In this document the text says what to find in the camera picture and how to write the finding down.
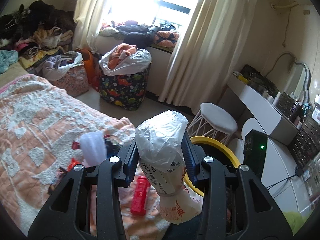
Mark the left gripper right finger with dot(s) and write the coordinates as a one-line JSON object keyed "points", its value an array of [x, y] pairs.
{"points": [[236, 205]]}

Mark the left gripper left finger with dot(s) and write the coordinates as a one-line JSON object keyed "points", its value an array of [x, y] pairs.
{"points": [[85, 204]]}

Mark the red candy tube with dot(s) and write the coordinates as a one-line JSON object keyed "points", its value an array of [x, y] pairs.
{"points": [[140, 196]]}

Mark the white plastic bag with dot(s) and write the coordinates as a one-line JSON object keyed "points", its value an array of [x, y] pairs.
{"points": [[158, 143]]}

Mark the red plastic bag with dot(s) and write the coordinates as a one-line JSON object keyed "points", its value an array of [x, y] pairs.
{"points": [[72, 164]]}

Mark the yellow rimmed trash bin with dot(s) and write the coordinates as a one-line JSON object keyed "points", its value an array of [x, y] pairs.
{"points": [[220, 152]]}

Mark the black device green light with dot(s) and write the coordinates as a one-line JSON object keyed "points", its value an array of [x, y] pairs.
{"points": [[255, 147]]}

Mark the white chair back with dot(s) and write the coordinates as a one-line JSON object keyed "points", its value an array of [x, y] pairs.
{"points": [[250, 124]]}

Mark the white round stool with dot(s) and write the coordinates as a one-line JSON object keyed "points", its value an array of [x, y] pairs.
{"points": [[214, 122]]}

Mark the peach white bed blanket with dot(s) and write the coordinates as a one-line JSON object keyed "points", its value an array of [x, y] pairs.
{"points": [[39, 123]]}

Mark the white vanity desk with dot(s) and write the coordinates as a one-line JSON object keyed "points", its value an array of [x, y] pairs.
{"points": [[275, 124]]}

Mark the dinosaur print laundry basket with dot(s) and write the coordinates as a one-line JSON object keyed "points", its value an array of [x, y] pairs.
{"points": [[125, 91]]}

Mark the pink floral fabric basket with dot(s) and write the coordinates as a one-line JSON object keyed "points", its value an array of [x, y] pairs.
{"points": [[75, 81]]}

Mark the dark green bag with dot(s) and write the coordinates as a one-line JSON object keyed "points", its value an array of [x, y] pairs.
{"points": [[258, 82]]}

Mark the orange bag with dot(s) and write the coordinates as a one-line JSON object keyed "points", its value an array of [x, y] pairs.
{"points": [[89, 64]]}

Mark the white bag of clothes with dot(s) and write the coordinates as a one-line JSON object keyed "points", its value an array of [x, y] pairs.
{"points": [[125, 59]]}

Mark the light blue cloth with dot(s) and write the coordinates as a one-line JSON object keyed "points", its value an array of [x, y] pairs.
{"points": [[7, 57]]}

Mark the cream curtain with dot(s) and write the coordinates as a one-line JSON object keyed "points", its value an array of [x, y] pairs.
{"points": [[206, 53]]}

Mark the pile of clothes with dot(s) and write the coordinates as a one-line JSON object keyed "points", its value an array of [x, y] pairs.
{"points": [[37, 32]]}

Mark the clothes on window sill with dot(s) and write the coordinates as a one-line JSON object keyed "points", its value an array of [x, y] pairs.
{"points": [[164, 34]]}

